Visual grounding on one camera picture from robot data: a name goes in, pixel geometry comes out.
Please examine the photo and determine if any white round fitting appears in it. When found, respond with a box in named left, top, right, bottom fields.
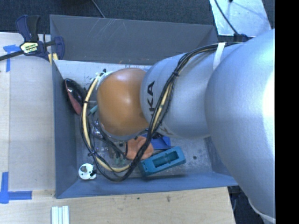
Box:
left=78, top=163, right=98, bottom=181

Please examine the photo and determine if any blue flat piece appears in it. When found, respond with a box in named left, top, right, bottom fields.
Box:
left=151, top=134, right=171, bottom=150

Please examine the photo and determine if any orange toy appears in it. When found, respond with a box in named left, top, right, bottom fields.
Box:
left=125, top=135, right=154, bottom=161

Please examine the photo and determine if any teal hollow block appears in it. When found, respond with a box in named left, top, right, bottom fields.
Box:
left=139, top=146, right=187, bottom=178

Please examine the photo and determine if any dark red oval object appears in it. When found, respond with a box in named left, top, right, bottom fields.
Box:
left=64, top=78, right=87, bottom=115

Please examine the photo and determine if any pale wood board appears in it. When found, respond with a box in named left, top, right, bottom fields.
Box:
left=8, top=54, right=57, bottom=191

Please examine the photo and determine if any grey metal bin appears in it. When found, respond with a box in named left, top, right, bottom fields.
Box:
left=49, top=14, right=239, bottom=199

